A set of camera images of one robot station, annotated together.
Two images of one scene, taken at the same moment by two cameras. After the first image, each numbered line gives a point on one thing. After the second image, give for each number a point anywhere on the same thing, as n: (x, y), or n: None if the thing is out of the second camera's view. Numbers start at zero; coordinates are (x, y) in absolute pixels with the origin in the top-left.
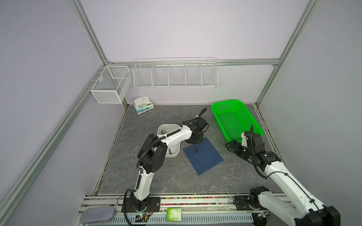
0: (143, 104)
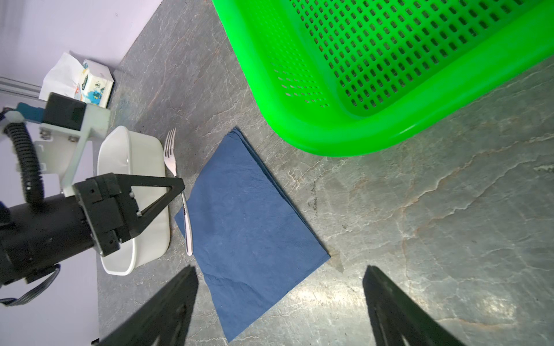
0: (90, 83)
